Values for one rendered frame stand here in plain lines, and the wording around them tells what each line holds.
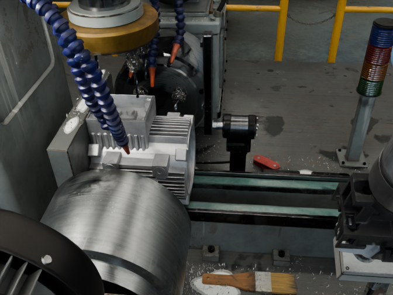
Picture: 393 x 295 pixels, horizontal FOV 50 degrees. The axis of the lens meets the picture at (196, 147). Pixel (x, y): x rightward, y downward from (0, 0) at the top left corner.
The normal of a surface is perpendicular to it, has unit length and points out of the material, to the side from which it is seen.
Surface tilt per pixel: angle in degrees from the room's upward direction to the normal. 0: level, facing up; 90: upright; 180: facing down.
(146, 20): 0
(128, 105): 90
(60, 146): 0
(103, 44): 90
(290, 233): 90
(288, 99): 0
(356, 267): 21
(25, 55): 90
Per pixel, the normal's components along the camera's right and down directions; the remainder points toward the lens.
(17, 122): 0.99, 0.04
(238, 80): -0.02, -0.79
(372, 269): -0.06, -0.52
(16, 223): 0.39, -0.69
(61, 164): -0.10, 0.61
